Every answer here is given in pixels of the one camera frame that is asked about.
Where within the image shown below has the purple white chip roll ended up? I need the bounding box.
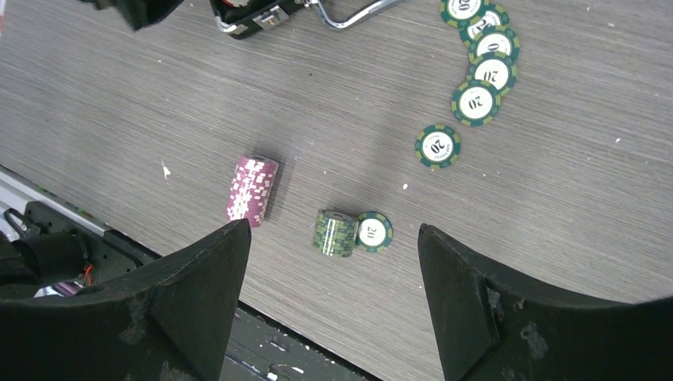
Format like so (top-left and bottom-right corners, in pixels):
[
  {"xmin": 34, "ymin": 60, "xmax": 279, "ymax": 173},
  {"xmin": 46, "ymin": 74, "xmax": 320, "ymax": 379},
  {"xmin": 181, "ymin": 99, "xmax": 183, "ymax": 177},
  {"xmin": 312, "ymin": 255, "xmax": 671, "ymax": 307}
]
[{"xmin": 225, "ymin": 155, "xmax": 279, "ymax": 228}]

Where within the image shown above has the black poker set case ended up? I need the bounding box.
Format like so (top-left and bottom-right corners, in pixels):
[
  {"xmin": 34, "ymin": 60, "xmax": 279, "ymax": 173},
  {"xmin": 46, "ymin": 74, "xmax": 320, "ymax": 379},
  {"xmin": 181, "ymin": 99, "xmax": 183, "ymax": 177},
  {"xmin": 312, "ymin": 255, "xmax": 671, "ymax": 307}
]
[{"xmin": 210, "ymin": 0, "xmax": 399, "ymax": 40}]

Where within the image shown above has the green 20 chip lone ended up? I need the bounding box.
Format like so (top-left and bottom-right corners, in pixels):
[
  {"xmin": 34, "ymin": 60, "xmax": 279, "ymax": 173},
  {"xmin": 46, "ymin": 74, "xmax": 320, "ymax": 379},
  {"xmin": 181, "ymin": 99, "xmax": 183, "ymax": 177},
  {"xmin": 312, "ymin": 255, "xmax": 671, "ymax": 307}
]
[{"xmin": 414, "ymin": 124, "xmax": 461, "ymax": 169}]

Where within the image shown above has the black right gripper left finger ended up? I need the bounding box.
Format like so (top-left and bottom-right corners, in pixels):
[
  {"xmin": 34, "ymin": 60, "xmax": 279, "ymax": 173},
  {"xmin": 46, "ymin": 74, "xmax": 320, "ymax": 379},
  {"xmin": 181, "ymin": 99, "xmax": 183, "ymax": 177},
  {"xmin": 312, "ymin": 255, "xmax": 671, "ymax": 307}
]
[{"xmin": 1, "ymin": 220, "xmax": 251, "ymax": 380}]

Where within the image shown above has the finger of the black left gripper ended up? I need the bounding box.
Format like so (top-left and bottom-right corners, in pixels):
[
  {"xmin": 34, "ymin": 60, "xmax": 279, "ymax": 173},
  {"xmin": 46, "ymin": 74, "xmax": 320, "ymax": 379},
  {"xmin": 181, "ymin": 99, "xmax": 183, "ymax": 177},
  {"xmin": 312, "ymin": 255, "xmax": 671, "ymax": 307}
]
[{"xmin": 81, "ymin": 0, "xmax": 183, "ymax": 31}]

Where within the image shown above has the aluminium rail frame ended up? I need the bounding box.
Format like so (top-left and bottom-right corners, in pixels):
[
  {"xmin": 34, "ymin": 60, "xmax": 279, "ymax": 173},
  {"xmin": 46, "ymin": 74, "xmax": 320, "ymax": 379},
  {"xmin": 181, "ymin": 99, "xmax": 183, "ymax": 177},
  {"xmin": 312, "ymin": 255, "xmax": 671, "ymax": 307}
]
[{"xmin": 1, "ymin": 166, "xmax": 111, "ymax": 241}]

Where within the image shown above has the green 20 chip beside stack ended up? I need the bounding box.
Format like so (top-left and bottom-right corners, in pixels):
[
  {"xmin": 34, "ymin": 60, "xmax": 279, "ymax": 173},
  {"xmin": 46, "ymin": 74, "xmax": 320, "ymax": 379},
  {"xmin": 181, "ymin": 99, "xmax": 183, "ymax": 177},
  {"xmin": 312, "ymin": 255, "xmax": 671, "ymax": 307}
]
[{"xmin": 356, "ymin": 211, "xmax": 394, "ymax": 253}]

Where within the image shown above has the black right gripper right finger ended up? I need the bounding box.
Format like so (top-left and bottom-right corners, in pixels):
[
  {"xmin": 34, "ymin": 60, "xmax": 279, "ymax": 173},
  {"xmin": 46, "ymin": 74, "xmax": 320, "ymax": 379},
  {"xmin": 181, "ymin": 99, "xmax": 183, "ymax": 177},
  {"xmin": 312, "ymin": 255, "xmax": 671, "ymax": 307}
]
[{"xmin": 417, "ymin": 224, "xmax": 672, "ymax": 380}]

